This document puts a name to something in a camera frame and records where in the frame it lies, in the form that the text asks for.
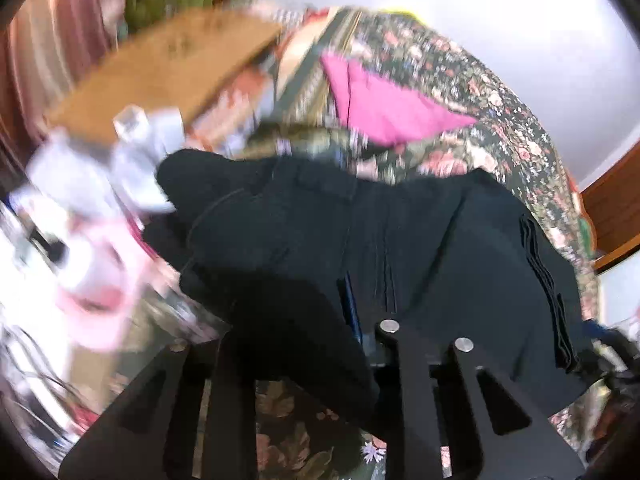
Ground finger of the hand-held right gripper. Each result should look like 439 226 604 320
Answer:
582 321 640 381

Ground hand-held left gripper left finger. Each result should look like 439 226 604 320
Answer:
57 339 257 480

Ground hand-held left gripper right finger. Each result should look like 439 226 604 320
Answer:
342 271 587 480

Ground black pants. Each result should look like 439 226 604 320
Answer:
142 149 608 428

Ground pink white object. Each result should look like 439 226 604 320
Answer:
57 217 148 352

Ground white plastic storage box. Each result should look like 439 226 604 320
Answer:
27 110 186 213

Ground pink folded cloth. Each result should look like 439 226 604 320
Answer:
320 52 478 148

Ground floral blanket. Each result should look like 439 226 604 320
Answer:
240 7 601 480

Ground small white device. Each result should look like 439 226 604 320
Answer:
114 105 151 142

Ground striped cloth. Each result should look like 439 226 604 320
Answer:
190 57 281 153

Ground wooden lap desk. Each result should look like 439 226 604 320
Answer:
47 9 283 146

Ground striped pink curtain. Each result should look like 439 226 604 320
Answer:
0 0 126 161

